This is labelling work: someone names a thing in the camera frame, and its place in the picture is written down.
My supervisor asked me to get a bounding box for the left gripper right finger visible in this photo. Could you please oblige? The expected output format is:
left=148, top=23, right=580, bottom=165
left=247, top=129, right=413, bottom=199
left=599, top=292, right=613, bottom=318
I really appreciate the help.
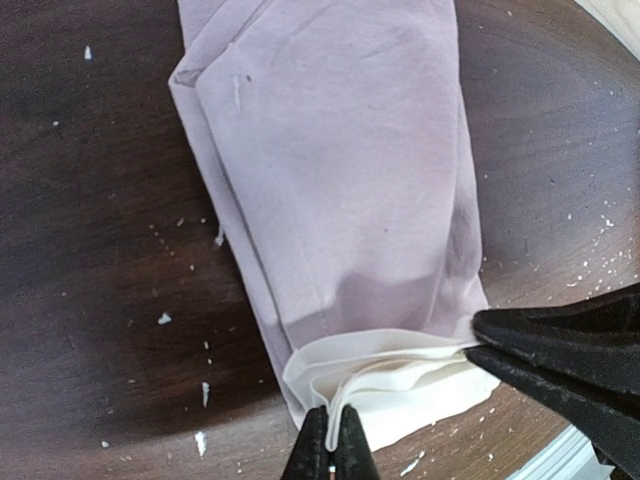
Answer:
left=333, top=405, right=380, bottom=480

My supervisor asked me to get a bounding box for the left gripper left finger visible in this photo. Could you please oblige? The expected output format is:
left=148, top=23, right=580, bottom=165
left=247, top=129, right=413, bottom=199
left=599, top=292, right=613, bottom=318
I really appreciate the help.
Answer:
left=287, top=406, right=330, bottom=480

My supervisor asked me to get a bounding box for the mauve and cream underwear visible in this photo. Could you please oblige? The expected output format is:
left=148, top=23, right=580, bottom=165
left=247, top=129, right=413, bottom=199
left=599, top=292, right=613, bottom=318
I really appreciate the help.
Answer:
left=169, top=1, right=498, bottom=450

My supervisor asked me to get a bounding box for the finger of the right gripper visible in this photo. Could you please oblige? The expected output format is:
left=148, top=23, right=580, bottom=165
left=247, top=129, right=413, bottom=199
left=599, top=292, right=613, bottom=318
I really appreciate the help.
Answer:
left=472, top=284, right=639, bottom=380
left=466, top=346, right=639, bottom=479

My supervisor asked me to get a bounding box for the front aluminium rail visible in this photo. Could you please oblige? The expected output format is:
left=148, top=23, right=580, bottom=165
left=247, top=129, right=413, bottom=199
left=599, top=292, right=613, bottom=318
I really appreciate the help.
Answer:
left=508, top=426, right=614, bottom=480

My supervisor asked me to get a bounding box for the wooden compartment tray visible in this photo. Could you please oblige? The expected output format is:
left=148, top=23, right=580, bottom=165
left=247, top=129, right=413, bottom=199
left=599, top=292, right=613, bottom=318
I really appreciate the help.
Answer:
left=576, top=0, right=640, bottom=58

